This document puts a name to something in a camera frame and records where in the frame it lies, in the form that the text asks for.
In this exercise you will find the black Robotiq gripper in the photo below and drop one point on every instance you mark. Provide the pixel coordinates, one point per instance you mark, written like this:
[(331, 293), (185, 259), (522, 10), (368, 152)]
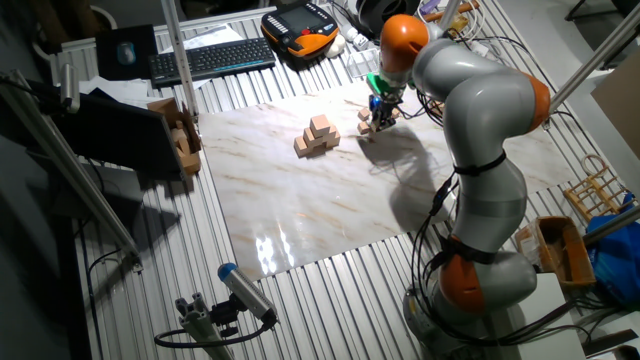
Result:
[(385, 104)]

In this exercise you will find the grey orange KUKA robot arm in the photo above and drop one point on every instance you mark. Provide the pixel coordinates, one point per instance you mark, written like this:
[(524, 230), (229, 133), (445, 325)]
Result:
[(480, 115)]

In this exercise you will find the medium wooden cube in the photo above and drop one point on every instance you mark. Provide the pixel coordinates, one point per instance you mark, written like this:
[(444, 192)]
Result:
[(300, 146), (310, 137), (332, 134), (320, 125), (335, 141)]

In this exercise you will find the clear plastic box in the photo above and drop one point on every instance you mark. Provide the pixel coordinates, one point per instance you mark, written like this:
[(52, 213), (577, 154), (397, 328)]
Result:
[(361, 64)]

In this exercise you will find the white egg shaped object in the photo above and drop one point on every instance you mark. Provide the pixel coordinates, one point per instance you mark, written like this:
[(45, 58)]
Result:
[(336, 46)]

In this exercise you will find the white plug adapter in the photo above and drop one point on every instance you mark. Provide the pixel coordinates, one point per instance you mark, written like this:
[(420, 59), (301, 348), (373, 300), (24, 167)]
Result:
[(352, 35)]

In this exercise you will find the black round spool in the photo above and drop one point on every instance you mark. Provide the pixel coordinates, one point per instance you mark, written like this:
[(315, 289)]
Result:
[(377, 10)]

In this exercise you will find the marble pattern mat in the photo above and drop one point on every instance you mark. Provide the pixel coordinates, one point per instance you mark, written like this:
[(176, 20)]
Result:
[(300, 200)]

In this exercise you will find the orange black teach pendant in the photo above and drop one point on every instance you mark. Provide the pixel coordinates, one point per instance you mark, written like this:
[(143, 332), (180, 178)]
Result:
[(300, 30)]

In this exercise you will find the white small labelled device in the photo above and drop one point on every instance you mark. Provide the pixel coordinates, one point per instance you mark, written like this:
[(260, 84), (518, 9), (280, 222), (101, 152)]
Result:
[(480, 47)]

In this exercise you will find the black computer keyboard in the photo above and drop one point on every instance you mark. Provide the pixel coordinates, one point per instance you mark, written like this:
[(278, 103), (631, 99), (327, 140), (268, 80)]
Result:
[(210, 60)]

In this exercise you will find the white paper sheet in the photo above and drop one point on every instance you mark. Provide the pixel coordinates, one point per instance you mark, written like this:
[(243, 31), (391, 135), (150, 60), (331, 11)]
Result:
[(120, 90), (210, 35)]

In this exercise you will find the wooden block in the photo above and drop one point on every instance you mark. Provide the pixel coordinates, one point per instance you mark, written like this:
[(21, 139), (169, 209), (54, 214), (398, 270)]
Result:
[(179, 135), (191, 162)]

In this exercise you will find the brown cardboard box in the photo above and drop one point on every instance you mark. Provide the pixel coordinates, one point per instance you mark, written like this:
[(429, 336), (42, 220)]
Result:
[(167, 107)]

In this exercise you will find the wooden rack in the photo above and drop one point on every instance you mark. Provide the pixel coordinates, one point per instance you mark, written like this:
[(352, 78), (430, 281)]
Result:
[(595, 186)]

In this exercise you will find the orange cardboard box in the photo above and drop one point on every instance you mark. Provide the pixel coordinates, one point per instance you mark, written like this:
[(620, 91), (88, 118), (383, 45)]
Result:
[(575, 260)]

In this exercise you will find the brown cardboard sheet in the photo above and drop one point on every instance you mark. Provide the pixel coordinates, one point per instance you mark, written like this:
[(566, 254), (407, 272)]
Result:
[(622, 110)]

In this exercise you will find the dark computer mouse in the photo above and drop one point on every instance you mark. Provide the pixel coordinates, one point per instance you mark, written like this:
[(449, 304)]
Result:
[(126, 52)]

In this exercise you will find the black monitor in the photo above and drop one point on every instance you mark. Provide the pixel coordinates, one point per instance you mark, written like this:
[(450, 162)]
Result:
[(115, 132)]

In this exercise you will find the blue bag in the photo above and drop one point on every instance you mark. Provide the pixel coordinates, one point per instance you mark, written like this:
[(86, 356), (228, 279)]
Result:
[(617, 265)]

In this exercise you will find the black mouse pad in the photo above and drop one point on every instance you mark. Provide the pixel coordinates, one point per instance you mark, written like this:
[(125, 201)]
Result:
[(107, 65)]

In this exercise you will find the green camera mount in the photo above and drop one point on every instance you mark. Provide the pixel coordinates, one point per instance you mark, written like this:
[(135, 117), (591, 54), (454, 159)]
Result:
[(376, 82)]

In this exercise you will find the aluminium upright post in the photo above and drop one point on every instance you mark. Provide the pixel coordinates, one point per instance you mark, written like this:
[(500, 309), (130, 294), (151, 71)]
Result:
[(450, 10)]

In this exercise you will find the aluminium frame profile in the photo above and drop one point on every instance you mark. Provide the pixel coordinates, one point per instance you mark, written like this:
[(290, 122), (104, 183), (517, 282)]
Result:
[(180, 60)]

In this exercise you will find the silver depth camera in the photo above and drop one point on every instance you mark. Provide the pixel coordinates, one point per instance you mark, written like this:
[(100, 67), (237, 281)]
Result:
[(247, 292)]

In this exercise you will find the long aluminium frame bar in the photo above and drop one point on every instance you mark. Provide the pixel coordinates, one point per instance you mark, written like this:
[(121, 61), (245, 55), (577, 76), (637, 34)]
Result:
[(75, 167), (595, 62)]

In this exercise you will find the black camera bracket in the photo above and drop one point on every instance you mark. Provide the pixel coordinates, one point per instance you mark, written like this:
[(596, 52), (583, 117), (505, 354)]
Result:
[(225, 315)]

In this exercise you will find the short aluminium profile mount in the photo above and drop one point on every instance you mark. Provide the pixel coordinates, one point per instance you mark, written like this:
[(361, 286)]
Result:
[(200, 327)]

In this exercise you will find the grey upright depth camera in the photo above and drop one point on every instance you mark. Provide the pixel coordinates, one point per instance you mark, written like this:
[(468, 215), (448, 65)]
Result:
[(70, 87)]

